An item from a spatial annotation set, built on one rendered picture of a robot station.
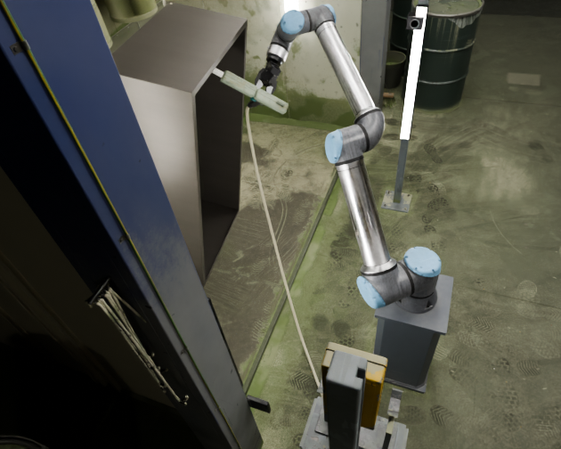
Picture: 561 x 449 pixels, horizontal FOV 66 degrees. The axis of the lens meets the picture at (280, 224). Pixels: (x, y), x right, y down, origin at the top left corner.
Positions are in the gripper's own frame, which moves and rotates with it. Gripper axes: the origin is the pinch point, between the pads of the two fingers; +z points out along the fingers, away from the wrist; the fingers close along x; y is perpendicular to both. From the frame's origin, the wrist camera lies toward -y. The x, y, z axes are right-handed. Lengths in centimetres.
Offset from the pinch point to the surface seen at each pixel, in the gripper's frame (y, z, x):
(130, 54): -16, 13, 53
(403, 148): 61, -36, -116
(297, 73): 167, -87, -58
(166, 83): -32, 20, 38
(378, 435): -69, 102, -65
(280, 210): 122, 31, -74
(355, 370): -124, 70, -6
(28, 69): -116, 47, 56
